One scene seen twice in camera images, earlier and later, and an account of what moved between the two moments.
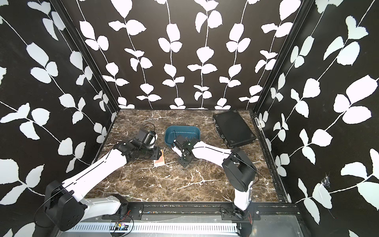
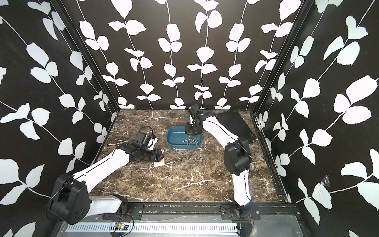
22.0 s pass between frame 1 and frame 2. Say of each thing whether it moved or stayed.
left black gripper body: stayed
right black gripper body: moved
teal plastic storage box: stayed
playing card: stayed
